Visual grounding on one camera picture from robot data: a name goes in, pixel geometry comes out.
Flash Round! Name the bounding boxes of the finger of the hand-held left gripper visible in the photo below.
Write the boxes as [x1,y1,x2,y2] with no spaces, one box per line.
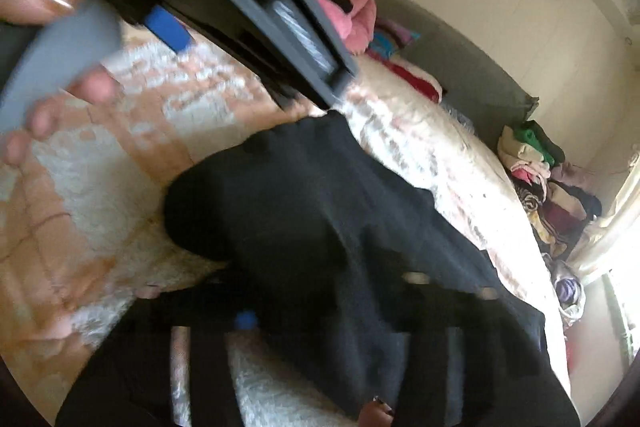
[144,4,327,108]
[225,0,359,110]

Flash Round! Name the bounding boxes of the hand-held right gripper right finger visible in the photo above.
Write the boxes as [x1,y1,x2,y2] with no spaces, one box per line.
[395,272,581,427]

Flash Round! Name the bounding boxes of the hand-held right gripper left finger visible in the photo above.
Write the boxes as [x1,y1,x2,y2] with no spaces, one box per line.
[55,279,261,427]

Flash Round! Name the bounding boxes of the black pants with orange cuffs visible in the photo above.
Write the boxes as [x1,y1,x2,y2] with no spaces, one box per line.
[162,112,581,427]

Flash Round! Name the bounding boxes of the colourful folded clothes pile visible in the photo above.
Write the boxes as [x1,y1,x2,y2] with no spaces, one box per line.
[365,19,473,128]

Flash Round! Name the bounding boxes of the tall mixed clothes pile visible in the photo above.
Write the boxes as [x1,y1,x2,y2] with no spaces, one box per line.
[497,119,604,329]

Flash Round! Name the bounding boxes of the pink duvet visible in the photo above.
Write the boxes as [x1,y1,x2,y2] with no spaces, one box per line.
[312,0,379,56]

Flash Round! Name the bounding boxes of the grey headboard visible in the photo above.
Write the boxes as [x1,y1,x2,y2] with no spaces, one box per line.
[320,0,542,142]

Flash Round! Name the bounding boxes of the peach and white bed quilt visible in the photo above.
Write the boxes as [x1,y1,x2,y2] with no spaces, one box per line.
[0,17,573,427]

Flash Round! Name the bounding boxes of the cream curtain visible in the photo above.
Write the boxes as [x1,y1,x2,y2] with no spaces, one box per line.
[565,127,640,279]

